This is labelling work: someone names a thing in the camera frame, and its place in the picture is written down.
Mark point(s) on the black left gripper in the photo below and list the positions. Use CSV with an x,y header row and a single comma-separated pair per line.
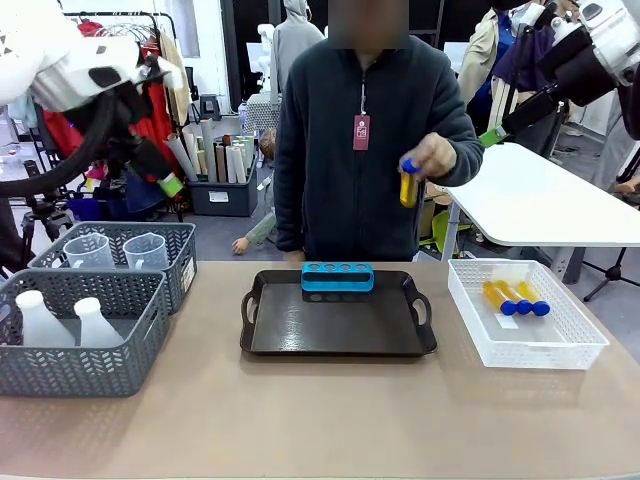
x,y
130,117

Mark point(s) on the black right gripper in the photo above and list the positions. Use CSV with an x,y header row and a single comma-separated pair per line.
x,y
580,70

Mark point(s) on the clear plastic measuring beaker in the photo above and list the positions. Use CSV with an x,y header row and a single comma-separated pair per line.
x,y
145,255
90,252

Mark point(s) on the white plastic conical flask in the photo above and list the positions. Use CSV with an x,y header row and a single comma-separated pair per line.
x,y
97,330
40,325

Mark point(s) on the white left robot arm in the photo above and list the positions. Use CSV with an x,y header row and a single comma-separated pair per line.
x,y
60,70

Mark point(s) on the person's left forearm dark sleeve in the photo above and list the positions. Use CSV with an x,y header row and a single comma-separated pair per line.
x,y
467,155

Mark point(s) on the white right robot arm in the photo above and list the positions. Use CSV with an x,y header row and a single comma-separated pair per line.
x,y
610,35

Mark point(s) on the person's left hand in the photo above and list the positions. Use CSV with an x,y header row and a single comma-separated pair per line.
x,y
437,155

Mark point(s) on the white conical paper roll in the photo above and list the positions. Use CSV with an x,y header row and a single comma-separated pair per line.
x,y
179,157

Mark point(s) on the dark blue hanging garment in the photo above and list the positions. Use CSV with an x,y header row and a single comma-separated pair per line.
x,y
142,195

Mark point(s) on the red hanging dress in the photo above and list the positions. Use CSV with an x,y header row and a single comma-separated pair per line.
x,y
157,120

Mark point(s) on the tall white paper roll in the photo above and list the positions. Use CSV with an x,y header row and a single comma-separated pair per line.
x,y
209,150

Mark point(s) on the brown cardboard roll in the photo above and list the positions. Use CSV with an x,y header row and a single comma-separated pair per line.
x,y
221,162

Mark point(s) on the person in beige coat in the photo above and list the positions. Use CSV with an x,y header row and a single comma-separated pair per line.
x,y
482,55

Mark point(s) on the dark grey storage bin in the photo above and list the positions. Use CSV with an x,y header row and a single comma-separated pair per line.
x,y
222,197

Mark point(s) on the white rounded table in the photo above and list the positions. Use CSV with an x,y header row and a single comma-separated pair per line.
x,y
540,200

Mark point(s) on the beige hanging garment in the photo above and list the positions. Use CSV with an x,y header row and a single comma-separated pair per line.
x,y
175,75

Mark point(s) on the red hanging shirt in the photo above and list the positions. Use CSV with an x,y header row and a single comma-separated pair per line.
x,y
57,132

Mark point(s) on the grey basket holding beakers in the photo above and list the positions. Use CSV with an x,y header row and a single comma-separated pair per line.
x,y
177,260

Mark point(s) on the child mannequin doll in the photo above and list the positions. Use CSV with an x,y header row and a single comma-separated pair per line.
x,y
257,232

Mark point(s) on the black clothes rack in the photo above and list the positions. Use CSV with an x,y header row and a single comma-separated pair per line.
x,y
172,30

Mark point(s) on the pale grey hanging garment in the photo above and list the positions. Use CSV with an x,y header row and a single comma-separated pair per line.
x,y
22,110

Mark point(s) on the green chair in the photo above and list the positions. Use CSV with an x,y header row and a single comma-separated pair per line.
x,y
442,227

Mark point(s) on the maroon hang tag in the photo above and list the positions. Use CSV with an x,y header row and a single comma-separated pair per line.
x,y
361,132

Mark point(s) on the person's dark fleece jacket torso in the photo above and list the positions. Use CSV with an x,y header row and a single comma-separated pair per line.
x,y
325,175

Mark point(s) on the black stand tripod legs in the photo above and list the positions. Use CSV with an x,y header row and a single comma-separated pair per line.
x,y
614,272

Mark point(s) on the grey hoodie on mannequin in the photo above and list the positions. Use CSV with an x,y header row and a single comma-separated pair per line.
x,y
295,45

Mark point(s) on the blue test tube rack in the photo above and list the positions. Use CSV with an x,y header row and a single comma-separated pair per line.
x,y
335,284

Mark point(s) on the grey basket holding flasks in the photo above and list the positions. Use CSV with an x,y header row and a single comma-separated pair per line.
x,y
75,370

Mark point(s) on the black serving tray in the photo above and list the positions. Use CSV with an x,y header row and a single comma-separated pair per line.
x,y
325,325

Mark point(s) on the white perforated plastic basket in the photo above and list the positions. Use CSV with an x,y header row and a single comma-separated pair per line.
x,y
550,350

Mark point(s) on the black camera tripod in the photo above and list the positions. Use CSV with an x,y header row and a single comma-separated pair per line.
x,y
47,220

